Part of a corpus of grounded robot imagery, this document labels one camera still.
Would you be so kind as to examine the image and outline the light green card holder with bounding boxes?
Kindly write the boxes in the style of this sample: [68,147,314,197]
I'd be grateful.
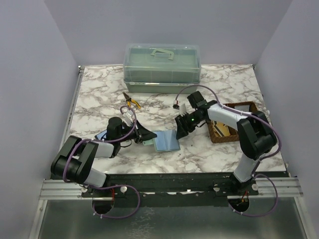
[143,129,180,152]

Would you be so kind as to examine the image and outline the gold magnetic stripe card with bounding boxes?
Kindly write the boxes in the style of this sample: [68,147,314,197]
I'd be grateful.
[213,121,230,137]

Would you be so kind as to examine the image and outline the silver grey card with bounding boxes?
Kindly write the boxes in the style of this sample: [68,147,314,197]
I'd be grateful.
[234,105,251,112]

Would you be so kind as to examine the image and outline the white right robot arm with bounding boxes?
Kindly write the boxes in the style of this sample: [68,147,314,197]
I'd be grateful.
[175,91,277,183]

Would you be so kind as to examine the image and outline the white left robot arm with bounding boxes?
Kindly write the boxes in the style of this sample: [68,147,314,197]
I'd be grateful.
[50,117,157,188]

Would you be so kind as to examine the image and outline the brown woven basket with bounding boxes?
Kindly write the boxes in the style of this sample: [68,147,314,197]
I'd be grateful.
[206,101,257,143]

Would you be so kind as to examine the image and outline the green clear-lid storage box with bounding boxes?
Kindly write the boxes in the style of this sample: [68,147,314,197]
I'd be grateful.
[123,43,201,94]

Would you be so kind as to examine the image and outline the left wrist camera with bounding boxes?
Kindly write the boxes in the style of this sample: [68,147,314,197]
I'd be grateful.
[123,111,134,126]

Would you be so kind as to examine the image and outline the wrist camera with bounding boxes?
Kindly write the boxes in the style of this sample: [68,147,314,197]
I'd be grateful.
[172,100,187,116]
[123,111,134,126]

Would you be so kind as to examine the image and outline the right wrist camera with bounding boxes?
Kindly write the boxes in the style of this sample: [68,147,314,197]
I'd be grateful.
[172,100,187,116]

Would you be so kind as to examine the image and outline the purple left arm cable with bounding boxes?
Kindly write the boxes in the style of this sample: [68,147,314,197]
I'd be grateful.
[62,106,142,220]

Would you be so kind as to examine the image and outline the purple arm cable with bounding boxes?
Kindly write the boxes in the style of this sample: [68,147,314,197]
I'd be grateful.
[175,85,282,218]
[62,106,142,220]

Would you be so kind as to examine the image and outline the yellow handled pliers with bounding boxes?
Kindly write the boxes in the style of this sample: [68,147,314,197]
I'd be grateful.
[122,92,141,110]

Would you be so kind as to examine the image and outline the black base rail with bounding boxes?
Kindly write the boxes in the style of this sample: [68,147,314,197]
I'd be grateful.
[82,171,260,209]

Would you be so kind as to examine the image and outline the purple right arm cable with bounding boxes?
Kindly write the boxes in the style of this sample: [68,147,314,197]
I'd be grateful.
[175,85,282,218]

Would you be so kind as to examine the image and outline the aluminium frame rail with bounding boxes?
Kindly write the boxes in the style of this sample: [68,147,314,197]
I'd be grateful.
[39,65,84,200]

